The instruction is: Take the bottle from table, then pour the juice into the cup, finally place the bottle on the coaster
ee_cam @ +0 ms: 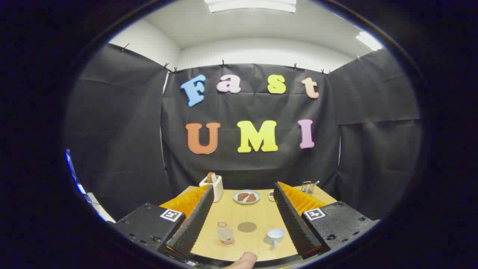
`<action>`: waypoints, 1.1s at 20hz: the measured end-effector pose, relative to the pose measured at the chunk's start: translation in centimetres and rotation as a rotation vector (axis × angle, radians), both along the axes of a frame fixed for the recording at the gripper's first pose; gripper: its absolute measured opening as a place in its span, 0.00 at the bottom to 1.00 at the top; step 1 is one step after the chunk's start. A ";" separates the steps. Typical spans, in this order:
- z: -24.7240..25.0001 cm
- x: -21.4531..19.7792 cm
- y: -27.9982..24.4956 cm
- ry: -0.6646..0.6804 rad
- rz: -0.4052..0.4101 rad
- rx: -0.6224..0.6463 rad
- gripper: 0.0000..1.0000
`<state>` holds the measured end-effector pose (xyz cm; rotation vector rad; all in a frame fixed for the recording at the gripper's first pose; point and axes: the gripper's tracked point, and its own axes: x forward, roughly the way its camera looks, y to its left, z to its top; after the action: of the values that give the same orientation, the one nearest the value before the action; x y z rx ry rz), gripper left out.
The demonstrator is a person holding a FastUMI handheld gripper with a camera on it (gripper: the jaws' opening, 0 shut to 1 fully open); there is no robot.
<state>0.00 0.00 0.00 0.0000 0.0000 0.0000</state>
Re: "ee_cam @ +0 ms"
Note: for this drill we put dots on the round brown coaster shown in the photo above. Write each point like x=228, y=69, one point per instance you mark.
x=247, y=227

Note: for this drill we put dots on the white cup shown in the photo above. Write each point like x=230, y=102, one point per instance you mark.
x=275, y=235

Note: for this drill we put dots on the bread slice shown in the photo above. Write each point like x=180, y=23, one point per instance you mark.
x=211, y=177

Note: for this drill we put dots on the wooden table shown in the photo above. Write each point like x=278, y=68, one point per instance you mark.
x=257, y=213

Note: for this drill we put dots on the clear plastic bottle red label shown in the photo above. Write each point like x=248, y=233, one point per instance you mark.
x=226, y=233

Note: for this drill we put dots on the long ceiling light panel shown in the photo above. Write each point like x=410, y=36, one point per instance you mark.
x=250, y=4

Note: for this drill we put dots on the white toaster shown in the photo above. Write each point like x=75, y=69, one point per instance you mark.
x=218, y=188

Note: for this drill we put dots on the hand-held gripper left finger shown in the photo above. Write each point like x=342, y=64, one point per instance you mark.
x=194, y=224

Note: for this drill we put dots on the pale green plate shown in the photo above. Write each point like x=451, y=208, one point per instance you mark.
x=236, y=197

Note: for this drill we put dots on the small ceiling light panel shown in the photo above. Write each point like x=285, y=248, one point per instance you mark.
x=369, y=40

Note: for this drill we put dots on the brown meat piece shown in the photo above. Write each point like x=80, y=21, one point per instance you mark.
x=252, y=198
x=242, y=196

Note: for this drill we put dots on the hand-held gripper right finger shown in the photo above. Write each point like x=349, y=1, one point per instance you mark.
x=295, y=224

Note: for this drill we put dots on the small divided white dish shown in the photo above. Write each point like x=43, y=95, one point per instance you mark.
x=271, y=196

